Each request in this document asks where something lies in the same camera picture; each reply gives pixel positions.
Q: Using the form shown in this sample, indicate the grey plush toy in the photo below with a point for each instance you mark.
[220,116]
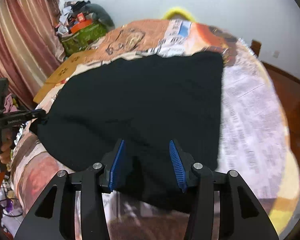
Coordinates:
[100,15]

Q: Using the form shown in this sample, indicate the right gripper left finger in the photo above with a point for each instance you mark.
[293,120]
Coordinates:
[52,215]

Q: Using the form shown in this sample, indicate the left hand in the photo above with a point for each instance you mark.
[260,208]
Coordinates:
[6,148]

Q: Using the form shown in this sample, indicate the black sequined garment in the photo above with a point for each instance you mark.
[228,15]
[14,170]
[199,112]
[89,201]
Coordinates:
[147,102]

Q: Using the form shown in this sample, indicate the green storage box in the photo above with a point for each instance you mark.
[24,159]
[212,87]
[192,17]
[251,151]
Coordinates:
[80,40]

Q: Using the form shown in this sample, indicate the striped pink curtain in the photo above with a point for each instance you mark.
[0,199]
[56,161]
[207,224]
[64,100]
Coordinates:
[30,50]

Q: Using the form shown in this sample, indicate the dark wooden bedpost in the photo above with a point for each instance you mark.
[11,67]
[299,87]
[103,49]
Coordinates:
[256,47]

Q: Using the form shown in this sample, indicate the yellow foam tube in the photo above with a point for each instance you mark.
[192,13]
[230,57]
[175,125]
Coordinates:
[178,13]

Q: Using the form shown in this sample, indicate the wall socket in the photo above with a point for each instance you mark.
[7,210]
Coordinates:
[276,54]

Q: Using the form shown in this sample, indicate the orange box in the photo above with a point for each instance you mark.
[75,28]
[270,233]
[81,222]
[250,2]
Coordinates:
[81,25]

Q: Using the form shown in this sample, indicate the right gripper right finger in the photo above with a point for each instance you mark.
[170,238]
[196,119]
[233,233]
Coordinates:
[241,214]

